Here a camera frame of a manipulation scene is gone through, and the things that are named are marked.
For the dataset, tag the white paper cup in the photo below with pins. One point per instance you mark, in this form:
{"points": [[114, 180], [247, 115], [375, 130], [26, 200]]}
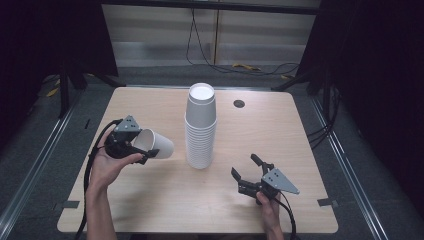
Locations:
{"points": [[160, 145]]}

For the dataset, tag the grey tape strip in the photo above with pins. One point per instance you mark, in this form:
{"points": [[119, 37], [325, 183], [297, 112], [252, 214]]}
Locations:
{"points": [[70, 204], [327, 202]]}

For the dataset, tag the person's left hand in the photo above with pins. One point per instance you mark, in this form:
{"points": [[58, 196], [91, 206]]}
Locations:
{"points": [[105, 170]]}

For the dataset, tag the metal floor rail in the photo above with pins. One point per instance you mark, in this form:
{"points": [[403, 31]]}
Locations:
{"points": [[346, 163], [43, 156]]}

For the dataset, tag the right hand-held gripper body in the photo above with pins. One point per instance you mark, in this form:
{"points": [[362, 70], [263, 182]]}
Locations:
{"points": [[275, 183]]}

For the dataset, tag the person's right hand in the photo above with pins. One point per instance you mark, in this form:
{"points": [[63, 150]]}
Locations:
{"points": [[270, 213]]}

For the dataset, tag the yellow tape strip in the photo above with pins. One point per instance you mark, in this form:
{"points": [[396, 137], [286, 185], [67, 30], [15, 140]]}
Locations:
{"points": [[285, 77], [245, 66], [52, 92]]}

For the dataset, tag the round dark table grommet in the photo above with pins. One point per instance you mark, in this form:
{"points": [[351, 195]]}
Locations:
{"points": [[239, 103]]}

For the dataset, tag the stack of white cups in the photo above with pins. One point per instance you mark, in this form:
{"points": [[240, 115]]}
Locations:
{"points": [[200, 133]]}

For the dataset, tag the dark curtain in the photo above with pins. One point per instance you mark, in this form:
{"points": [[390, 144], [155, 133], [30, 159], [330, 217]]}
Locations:
{"points": [[376, 83], [40, 50]]}

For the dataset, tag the black metal stand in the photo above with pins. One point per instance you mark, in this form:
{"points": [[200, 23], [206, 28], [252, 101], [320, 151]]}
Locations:
{"points": [[64, 96], [325, 90]]}

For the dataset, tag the black horizontal beam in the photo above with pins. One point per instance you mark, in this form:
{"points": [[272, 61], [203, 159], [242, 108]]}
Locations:
{"points": [[206, 6]]}

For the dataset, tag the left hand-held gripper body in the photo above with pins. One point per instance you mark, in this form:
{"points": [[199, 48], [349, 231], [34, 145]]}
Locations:
{"points": [[121, 140]]}

